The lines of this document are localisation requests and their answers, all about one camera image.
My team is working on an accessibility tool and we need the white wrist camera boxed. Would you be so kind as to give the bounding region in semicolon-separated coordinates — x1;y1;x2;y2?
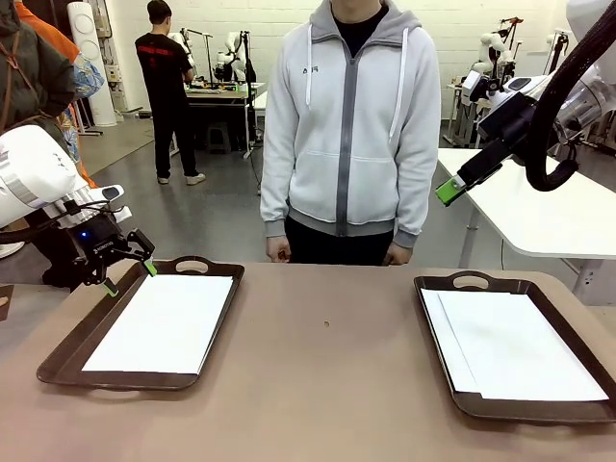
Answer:
460;69;502;103
103;205;134;225

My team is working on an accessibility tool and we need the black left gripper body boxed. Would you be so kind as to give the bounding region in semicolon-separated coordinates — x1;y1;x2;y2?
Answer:
75;218;140;270

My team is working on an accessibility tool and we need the white table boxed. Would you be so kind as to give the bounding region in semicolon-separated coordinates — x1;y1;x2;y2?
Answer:
436;147;616;305

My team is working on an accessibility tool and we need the person's left hand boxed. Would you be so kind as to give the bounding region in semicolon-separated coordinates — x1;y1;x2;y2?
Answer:
384;242;413;268

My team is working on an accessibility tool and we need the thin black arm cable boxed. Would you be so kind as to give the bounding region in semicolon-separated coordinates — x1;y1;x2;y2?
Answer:
0;201;110;244

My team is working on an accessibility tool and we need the black stand with orange joints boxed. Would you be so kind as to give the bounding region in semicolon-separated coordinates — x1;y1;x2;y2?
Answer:
500;17;525;64

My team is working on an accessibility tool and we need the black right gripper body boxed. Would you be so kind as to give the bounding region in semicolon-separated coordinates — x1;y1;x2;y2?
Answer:
475;92;546;161

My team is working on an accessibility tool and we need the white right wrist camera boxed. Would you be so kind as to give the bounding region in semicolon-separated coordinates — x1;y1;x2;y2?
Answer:
460;69;502;103

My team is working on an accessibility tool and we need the person's right forearm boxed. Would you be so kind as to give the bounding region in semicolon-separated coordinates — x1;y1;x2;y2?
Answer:
260;148;295;240

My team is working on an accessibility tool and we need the black tripod stand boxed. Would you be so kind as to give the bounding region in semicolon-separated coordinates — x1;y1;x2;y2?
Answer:
543;27;574;78

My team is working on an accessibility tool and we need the person in olive jacket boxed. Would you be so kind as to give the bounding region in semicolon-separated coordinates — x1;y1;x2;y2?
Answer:
0;0;105;290

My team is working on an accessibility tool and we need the person's left forearm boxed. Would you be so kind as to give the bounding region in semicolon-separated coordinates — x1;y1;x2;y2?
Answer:
392;158;440;249

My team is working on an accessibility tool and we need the person in white grey hoodie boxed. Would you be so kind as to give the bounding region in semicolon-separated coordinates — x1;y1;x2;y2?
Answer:
259;0;442;267

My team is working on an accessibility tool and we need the brown cardboard piece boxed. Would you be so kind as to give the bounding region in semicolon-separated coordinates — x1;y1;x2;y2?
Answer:
0;283;15;322

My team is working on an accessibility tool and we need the person's right hand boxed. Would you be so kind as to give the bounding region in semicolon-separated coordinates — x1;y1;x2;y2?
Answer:
266;235;293;264

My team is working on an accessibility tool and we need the man in black t-shirt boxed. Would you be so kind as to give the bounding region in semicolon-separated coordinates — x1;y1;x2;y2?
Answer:
134;0;207;187

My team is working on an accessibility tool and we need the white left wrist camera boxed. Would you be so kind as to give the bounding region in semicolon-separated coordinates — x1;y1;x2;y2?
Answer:
103;205;134;225

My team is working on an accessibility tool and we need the brown plastic tray with handles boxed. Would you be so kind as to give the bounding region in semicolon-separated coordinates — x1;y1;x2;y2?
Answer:
37;255;245;392
413;270;616;425

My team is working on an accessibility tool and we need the white tower air conditioner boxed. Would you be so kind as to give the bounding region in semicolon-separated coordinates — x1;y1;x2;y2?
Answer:
66;0;118;128

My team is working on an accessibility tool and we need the black stool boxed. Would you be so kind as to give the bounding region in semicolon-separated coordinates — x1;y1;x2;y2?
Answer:
205;121;232;155

